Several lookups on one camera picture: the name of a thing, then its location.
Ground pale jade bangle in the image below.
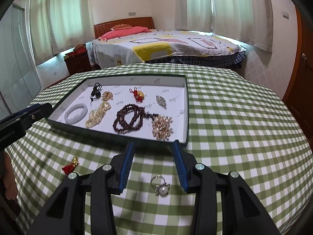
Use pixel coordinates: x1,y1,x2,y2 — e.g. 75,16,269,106
64,103,88,125

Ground red tassel gold charm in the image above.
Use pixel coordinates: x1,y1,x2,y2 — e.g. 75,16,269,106
62,156,80,176

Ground white pearl necklace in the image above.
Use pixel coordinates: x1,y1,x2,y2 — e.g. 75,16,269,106
85,101,112,130

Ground silver pearl ring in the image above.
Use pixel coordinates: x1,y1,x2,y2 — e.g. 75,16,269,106
149,174,171,197

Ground dark red bead necklace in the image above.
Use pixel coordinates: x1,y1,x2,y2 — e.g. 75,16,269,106
112,103,160,135

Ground red knot gold charm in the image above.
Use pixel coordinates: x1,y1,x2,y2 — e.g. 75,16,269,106
129,87,145,103

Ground silver rhinestone brooch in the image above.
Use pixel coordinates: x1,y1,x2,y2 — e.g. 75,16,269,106
156,96,167,109

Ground green white jewelry tray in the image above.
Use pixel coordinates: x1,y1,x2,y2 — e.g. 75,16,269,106
46,74,189,149

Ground person left hand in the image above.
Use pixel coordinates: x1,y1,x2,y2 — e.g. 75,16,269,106
3,152,18,200

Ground glass sliding wardrobe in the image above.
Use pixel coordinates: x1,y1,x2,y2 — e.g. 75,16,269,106
0,4,42,119

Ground dark wooden nightstand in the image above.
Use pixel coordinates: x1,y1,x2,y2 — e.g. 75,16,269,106
64,50,92,75

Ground red boxes on nightstand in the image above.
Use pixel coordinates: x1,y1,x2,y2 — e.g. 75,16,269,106
64,43,87,59

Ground wooden headboard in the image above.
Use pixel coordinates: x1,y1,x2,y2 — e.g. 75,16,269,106
94,16,154,39

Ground left white curtain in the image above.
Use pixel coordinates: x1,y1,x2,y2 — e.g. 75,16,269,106
29,0,94,65

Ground white curtain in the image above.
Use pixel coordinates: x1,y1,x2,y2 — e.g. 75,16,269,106
29,0,94,65
175,0,273,52

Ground red embroidered cushion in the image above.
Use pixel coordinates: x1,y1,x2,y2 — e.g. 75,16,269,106
110,24,133,31

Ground bed with patterned sheet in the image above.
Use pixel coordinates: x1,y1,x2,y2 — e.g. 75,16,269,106
91,29,246,69

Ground pink pillow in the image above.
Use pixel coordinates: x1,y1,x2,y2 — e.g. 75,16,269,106
98,26,152,41

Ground brown wooden door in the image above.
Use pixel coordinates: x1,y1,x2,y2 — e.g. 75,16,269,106
283,9,313,147

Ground right white curtain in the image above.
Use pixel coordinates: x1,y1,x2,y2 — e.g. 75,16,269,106
175,0,273,52

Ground wall light switch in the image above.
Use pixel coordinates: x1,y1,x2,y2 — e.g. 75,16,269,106
282,11,289,19

